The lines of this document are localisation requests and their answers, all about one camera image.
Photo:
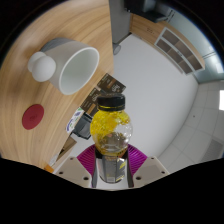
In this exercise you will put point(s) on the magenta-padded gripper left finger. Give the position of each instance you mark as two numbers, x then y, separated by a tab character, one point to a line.
71	169

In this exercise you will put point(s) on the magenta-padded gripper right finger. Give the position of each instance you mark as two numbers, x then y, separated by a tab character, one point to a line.
150	169

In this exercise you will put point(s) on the clear bottle with black cap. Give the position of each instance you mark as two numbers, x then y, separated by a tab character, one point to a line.
111	133

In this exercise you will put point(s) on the orange wooden box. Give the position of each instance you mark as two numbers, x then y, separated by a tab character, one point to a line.
48	168

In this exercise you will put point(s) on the wooden side desk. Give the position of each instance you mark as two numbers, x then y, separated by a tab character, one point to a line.
67	146

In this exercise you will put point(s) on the flat round red coaster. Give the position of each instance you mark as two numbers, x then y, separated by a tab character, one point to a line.
33	116

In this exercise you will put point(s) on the brown box with tan side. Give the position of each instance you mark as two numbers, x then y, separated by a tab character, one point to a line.
96	96

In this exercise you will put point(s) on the wide dark brown box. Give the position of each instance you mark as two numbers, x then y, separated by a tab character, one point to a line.
111	83

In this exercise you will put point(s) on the white mug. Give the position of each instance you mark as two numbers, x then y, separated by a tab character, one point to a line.
73	70

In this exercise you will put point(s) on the grey waste bin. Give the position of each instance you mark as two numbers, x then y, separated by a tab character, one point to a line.
116	48

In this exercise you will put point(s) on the black leather sofa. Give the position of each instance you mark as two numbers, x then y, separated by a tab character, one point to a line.
146	10

